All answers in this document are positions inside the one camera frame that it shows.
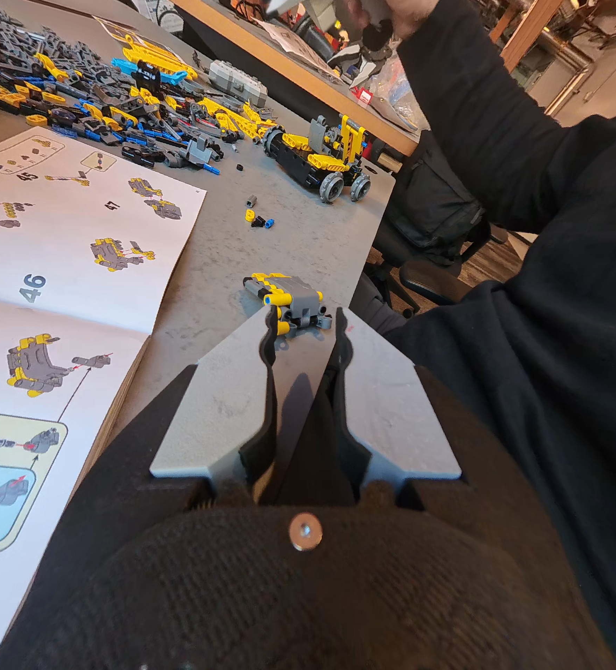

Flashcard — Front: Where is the white printed paper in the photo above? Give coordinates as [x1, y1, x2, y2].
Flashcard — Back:
[256, 18, 335, 71]

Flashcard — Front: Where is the grey toy battery box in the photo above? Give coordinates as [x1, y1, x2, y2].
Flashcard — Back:
[209, 59, 268, 107]

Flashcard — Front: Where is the open instruction booklet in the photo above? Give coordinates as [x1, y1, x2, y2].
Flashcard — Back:
[0, 126, 208, 670]

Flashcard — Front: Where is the light blue toy tool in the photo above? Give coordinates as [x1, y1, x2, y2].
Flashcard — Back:
[111, 58, 188, 86]

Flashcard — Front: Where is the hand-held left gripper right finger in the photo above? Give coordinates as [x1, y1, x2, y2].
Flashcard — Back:
[334, 306, 463, 506]

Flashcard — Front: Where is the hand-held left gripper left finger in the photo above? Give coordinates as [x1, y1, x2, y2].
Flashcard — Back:
[150, 305, 283, 493]

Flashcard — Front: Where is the yellow black toy vehicle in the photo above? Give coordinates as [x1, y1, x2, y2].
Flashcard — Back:
[262, 114, 373, 204]

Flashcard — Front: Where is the pile of toy parts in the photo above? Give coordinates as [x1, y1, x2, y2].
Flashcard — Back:
[0, 6, 280, 173]

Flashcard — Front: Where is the person's right hand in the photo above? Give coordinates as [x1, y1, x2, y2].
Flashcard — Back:
[347, 0, 441, 40]

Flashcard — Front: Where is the yellow grey toy brick assembly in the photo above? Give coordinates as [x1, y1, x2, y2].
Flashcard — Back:
[242, 272, 334, 338]

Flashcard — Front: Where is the yellow sticker sheet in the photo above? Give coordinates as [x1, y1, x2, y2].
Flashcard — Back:
[92, 15, 149, 45]

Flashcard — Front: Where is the person's right forearm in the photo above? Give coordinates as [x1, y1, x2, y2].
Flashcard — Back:
[396, 0, 616, 236]

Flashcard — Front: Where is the wooden shelf frame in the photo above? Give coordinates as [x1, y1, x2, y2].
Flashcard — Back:
[488, 0, 565, 71]

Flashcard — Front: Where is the clear plastic bag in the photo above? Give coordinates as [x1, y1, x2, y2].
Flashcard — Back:
[371, 70, 424, 132]

